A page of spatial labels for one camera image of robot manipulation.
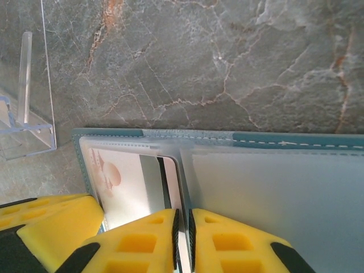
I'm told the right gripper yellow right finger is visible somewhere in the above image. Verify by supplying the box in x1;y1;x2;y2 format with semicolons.
188;208;317;273

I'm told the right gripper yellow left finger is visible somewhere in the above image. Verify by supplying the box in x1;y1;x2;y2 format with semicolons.
56;208;181;273

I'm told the card with magnetic stripe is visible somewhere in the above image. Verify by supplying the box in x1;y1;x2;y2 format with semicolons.
138;154;191;273

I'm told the teal leather card holder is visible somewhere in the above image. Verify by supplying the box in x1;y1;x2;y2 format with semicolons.
70;127;364;273

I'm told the card with orange sun print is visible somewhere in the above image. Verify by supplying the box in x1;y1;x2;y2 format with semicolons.
80;141;143;230

